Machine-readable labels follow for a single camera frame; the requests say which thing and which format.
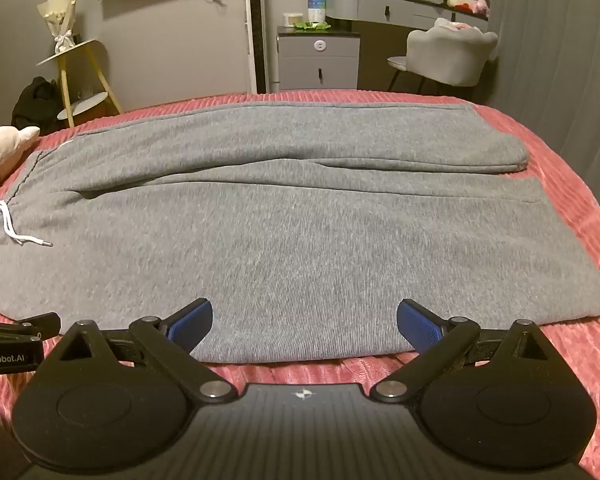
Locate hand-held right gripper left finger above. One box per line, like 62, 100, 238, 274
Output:
62, 297, 236, 404

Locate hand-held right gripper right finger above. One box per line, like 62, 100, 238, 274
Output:
370, 297, 549, 403

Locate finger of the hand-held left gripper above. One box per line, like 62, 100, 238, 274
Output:
0, 312, 62, 338

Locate grey pants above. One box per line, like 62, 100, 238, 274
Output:
0, 101, 600, 366

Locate pale pink plush pillow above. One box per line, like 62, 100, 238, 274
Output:
0, 125, 41, 202

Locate pink ribbed blanket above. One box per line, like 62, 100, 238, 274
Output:
0, 91, 600, 480

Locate black backpack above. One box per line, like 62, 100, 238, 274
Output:
11, 76, 64, 134

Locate yellow-legged side table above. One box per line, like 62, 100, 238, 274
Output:
36, 37, 124, 129

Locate grey shell-back chair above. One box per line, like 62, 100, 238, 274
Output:
387, 17, 500, 94

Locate grey bedside cabinet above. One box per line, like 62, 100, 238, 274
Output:
276, 25, 361, 92

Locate wrapped flower bouquet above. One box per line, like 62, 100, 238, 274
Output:
36, 0, 84, 56

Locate grey curtain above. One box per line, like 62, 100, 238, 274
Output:
489, 0, 600, 206

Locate pink and white cloth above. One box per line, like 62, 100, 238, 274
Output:
432, 16, 476, 32

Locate grey vanity desk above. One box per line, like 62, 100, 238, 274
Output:
325, 0, 491, 36

